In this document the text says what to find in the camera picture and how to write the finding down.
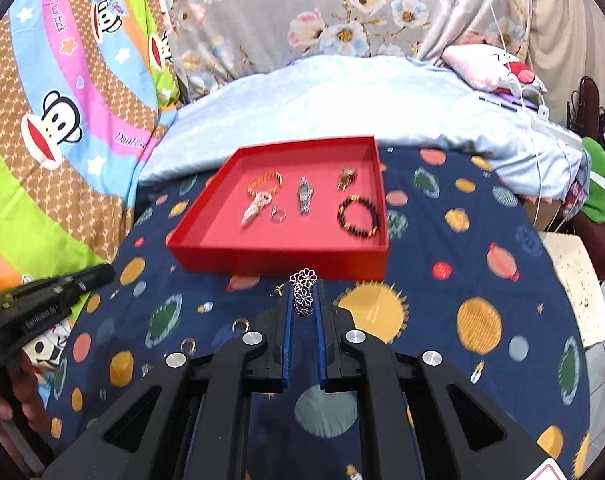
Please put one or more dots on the clear plastic bag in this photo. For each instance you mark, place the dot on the clear plastic bag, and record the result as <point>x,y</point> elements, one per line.
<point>552,130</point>

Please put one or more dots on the grey floral sheet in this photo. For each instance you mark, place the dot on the grey floral sheet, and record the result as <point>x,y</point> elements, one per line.
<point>262,10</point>

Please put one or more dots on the white stained board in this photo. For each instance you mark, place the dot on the white stained board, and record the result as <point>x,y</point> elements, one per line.
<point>572,280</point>

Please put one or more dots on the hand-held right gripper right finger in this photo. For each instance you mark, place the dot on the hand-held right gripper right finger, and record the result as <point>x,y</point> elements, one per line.
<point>321,332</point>

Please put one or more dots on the green cloth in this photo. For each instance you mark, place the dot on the green cloth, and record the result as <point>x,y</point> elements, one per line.
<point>602,180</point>

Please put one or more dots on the person's left hand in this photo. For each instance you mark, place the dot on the person's left hand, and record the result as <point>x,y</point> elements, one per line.
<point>27,385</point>

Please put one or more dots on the beige curtain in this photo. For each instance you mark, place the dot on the beige curtain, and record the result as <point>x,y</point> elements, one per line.
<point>567,20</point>

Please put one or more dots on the cartoon monkey blanket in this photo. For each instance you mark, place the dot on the cartoon monkey blanket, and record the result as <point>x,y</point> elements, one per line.
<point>57,85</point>

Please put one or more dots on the pink cartoon pillow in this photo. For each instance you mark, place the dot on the pink cartoon pillow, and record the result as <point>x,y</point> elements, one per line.
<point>477,62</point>

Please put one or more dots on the gold wristwatch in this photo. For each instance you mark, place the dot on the gold wristwatch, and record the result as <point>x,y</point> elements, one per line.
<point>347,177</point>

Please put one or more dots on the light blue quilt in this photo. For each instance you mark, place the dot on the light blue quilt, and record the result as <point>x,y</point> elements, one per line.
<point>332,100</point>

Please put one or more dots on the silver wristwatch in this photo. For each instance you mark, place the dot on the silver wristwatch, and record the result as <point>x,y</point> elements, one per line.
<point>305,192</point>

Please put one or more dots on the red cardboard box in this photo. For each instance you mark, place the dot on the red cardboard box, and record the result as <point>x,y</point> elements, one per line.
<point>292,247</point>

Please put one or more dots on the navy planet print bedsheet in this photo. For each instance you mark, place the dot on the navy planet print bedsheet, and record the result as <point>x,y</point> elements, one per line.
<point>432,310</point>

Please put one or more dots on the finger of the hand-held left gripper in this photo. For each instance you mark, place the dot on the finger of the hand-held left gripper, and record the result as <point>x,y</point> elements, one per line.
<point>95,275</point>

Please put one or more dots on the purple flat case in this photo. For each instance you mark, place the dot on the purple flat case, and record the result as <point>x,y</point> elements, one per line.
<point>502,102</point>

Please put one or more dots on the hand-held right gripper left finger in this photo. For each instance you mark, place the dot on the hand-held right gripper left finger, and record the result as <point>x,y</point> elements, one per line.
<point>288,332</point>

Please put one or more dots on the gold bangle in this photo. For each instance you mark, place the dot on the gold bangle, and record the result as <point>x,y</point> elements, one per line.
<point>265,176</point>

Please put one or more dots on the dark red chair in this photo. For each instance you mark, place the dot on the dark red chair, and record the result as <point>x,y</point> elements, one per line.
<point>594,100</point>

